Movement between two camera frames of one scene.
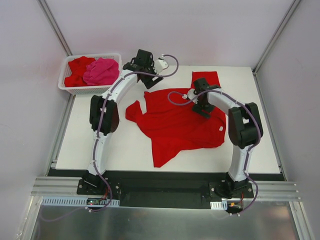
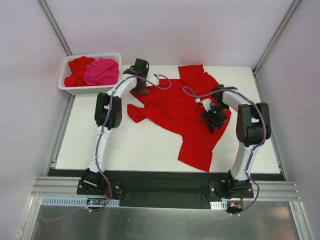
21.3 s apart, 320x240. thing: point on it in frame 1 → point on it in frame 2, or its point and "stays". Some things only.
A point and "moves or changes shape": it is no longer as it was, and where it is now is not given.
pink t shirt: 102,71 stays
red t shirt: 171,124 moves or changes shape
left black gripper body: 152,81 → 140,90
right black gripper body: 202,110 → 214,120
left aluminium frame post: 55,27 stays
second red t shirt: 77,66 stays
